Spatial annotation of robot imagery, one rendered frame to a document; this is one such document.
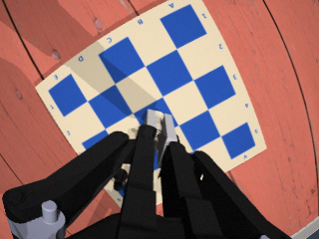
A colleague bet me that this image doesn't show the black pawn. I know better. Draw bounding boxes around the black pawn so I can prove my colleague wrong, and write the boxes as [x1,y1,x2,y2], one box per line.
[114,168,128,191]

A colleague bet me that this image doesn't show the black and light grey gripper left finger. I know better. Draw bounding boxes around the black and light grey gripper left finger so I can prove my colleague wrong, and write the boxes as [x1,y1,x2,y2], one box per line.
[2,109,159,239]

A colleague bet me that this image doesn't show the blue and cream checkered chessboard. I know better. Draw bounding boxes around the blue and cream checkered chessboard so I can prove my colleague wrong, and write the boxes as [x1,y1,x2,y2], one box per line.
[35,0,267,172]

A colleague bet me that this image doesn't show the white bishop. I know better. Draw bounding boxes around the white bishop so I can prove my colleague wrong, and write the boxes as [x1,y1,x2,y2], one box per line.
[156,111,163,136]

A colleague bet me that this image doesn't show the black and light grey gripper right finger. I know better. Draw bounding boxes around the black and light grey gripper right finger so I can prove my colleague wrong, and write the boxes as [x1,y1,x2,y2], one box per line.
[158,114,292,239]

